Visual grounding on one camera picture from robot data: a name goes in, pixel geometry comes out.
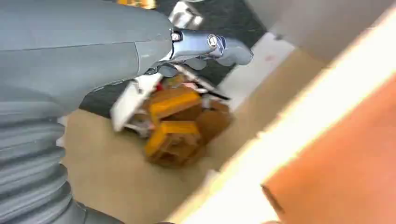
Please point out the wooden card box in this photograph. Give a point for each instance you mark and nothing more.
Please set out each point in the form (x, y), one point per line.
(188, 136)

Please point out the orange board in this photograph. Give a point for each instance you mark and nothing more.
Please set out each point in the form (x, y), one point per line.
(343, 160)

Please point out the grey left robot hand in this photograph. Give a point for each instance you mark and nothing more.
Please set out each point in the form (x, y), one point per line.
(77, 46)

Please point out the white sheet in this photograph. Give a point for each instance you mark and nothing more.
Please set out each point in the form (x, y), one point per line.
(256, 65)

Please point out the white blurred object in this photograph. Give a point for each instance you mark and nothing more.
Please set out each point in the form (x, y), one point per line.
(185, 14)

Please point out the yellow blurred object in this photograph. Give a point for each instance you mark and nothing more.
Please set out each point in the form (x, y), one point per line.
(137, 3)

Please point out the ribbed grey left arm sleeve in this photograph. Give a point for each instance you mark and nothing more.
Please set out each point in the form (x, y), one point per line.
(29, 167)

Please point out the white card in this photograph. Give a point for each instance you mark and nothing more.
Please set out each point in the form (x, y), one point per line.
(131, 102)

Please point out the yellow card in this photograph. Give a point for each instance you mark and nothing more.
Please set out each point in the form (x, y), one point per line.
(173, 103)
(168, 131)

